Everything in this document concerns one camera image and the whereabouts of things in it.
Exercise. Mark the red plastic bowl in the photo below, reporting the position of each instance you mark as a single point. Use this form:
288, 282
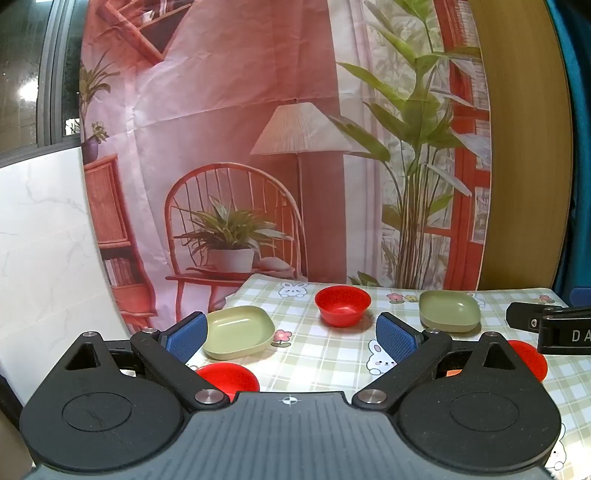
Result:
342, 304
531, 362
231, 378

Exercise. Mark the blue curtain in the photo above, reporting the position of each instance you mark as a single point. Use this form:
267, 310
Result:
575, 138

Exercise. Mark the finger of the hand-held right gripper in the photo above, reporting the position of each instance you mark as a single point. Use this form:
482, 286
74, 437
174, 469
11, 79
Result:
524, 316

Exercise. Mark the dark window frame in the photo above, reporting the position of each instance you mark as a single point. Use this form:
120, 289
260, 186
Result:
41, 69

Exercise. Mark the green square dish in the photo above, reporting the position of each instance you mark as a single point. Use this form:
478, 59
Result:
450, 310
236, 330

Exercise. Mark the printed room scene backdrop cloth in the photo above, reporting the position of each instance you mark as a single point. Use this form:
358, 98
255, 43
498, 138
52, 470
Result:
286, 138

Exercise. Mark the white marble board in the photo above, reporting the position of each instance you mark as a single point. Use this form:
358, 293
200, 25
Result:
44, 258

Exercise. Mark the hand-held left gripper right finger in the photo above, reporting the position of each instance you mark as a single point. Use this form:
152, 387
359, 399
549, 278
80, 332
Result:
396, 339

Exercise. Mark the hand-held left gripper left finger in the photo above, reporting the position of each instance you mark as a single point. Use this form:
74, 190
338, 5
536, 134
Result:
185, 338

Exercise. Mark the wooden panel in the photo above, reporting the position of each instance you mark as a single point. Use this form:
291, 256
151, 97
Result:
521, 147

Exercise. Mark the checked bunny print tablecloth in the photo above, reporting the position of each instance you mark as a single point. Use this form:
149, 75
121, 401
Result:
323, 350

